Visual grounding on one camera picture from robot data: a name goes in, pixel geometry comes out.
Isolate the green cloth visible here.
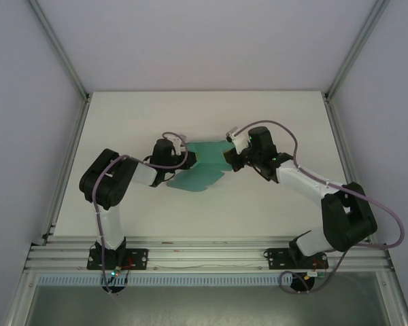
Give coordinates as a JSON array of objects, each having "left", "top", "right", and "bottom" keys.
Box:
[{"left": 165, "top": 139, "right": 233, "bottom": 194}]

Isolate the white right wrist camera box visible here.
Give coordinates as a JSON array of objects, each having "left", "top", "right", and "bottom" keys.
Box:
[{"left": 225, "top": 126, "right": 250, "bottom": 154}]

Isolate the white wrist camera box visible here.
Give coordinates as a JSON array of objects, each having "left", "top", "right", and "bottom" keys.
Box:
[
  {"left": 162, "top": 134, "right": 188, "bottom": 156},
  {"left": 225, "top": 126, "right": 250, "bottom": 154}
]

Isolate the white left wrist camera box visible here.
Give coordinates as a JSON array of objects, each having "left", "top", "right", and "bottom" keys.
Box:
[{"left": 162, "top": 134, "right": 188, "bottom": 156}]

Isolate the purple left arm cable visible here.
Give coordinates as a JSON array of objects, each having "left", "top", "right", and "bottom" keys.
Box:
[{"left": 92, "top": 130, "right": 188, "bottom": 295}]

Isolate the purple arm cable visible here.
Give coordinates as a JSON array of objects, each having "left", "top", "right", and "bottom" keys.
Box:
[
  {"left": 236, "top": 119, "right": 406, "bottom": 293},
  {"left": 92, "top": 130, "right": 188, "bottom": 295}
]

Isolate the aluminium table side rail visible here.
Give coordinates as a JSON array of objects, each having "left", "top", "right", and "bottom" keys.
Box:
[
  {"left": 40, "top": 96, "right": 91, "bottom": 245},
  {"left": 322, "top": 96, "right": 378, "bottom": 245}
]

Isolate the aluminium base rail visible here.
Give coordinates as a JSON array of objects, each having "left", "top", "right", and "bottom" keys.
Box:
[{"left": 23, "top": 237, "right": 394, "bottom": 272}]

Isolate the slotted grey cable duct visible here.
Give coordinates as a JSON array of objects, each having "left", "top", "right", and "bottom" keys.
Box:
[{"left": 37, "top": 274, "right": 327, "bottom": 287}]

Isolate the black round cable grommet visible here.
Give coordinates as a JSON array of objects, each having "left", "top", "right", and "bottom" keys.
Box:
[
  {"left": 101, "top": 282, "right": 126, "bottom": 295},
  {"left": 288, "top": 274, "right": 316, "bottom": 293}
]

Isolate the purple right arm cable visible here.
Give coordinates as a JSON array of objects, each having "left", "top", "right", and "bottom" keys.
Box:
[{"left": 236, "top": 119, "right": 406, "bottom": 293}]

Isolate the aluminium frame post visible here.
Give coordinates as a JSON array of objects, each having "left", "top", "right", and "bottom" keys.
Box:
[
  {"left": 322, "top": 0, "right": 390, "bottom": 101},
  {"left": 29, "top": 0, "right": 91, "bottom": 103}
]

